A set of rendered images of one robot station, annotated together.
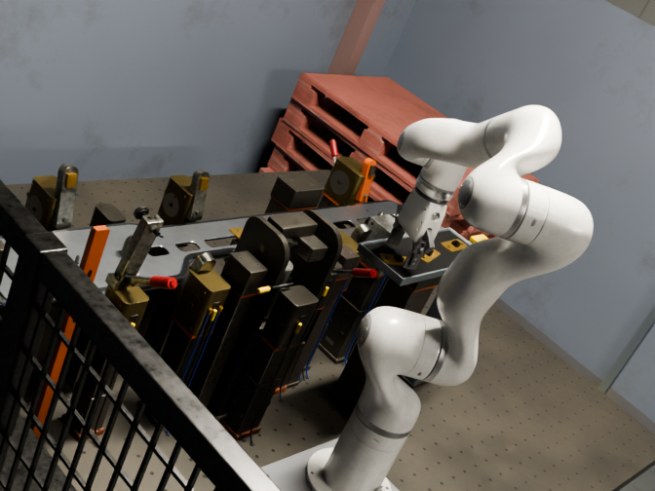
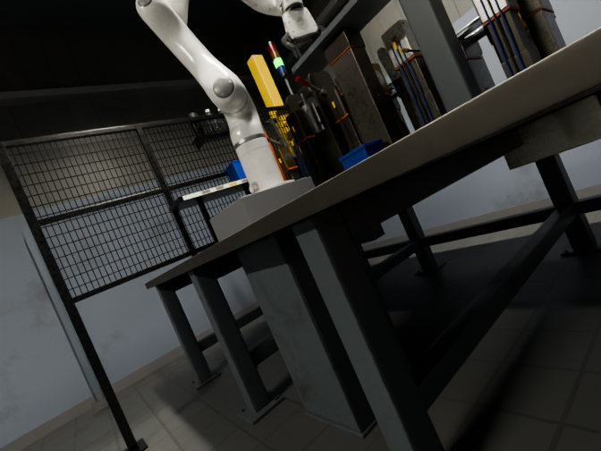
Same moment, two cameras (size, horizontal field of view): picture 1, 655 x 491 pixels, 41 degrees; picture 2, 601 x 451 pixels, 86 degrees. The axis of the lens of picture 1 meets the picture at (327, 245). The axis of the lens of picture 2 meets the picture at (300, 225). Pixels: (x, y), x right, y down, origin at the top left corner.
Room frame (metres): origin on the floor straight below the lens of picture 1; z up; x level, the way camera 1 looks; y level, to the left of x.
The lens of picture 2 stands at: (1.88, -1.33, 0.66)
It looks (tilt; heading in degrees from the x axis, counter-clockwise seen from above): 0 degrees down; 109
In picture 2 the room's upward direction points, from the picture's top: 24 degrees counter-clockwise
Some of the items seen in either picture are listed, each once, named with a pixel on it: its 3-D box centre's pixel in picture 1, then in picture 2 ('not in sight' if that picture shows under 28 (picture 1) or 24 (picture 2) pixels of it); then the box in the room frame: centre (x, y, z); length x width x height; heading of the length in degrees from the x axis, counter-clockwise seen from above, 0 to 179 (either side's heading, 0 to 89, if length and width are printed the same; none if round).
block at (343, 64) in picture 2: (386, 331); (367, 102); (1.87, -0.22, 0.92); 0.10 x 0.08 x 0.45; 147
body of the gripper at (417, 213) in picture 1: (422, 211); (299, 25); (1.76, -0.16, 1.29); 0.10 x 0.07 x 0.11; 32
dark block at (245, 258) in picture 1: (216, 340); not in sight; (1.55, 0.13, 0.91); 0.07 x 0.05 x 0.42; 57
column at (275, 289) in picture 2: not in sight; (323, 311); (1.45, -0.25, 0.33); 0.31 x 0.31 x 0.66; 56
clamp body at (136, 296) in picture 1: (107, 367); (292, 180); (1.37, 0.29, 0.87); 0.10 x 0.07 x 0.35; 57
